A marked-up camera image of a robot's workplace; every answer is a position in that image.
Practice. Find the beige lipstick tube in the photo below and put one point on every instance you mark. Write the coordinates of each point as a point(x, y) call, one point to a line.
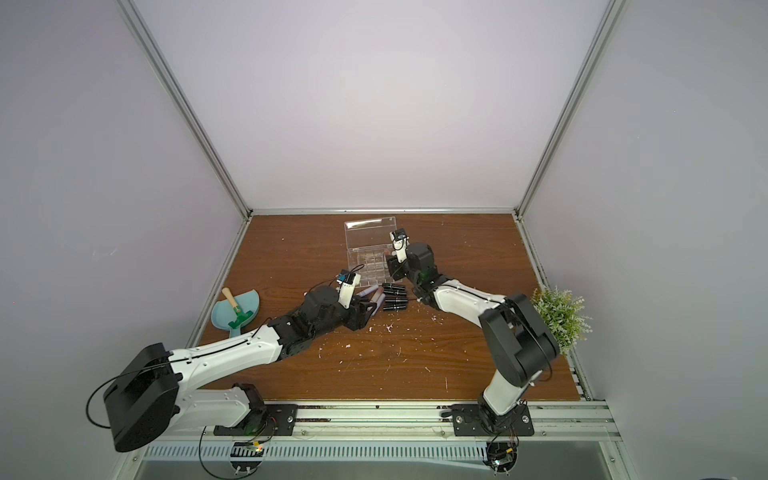
point(377, 299)

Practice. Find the aluminium front rail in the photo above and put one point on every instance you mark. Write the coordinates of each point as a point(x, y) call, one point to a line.
point(401, 421)

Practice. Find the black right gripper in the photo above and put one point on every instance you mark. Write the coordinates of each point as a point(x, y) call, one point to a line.
point(396, 265)

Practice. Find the lavender lip balm tube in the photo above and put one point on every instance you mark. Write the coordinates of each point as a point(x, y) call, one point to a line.
point(368, 291)

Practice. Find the black gold lipstick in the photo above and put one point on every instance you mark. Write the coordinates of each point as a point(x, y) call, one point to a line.
point(395, 293)
point(394, 286)

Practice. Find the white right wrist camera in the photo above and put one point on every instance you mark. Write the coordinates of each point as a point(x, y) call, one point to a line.
point(399, 240)

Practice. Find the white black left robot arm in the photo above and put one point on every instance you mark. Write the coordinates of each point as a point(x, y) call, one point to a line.
point(158, 389)

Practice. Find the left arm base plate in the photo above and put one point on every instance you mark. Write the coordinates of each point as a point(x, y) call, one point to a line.
point(258, 420)

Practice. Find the teal dustpan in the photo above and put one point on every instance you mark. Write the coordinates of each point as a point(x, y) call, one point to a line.
point(222, 312)

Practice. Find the black silver lipstick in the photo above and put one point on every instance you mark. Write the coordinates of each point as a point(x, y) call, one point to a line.
point(394, 307)
point(396, 301)

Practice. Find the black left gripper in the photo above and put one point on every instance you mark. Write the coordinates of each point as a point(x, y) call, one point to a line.
point(361, 320)

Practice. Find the clear acrylic lipstick organizer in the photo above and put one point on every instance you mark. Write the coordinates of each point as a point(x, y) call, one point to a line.
point(369, 243)

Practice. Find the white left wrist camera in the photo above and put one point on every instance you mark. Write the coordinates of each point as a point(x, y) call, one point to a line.
point(348, 281)

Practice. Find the green rake wooden handle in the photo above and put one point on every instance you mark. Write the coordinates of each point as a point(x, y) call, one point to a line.
point(241, 317)

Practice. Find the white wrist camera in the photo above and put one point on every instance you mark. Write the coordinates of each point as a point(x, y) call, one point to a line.
point(399, 240)
point(348, 281)

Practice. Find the green potted plant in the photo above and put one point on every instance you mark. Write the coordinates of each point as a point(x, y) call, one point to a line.
point(563, 312)

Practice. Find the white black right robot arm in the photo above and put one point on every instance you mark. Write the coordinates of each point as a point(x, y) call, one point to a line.
point(520, 343)

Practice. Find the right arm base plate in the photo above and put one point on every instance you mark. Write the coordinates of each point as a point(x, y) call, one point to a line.
point(489, 420)

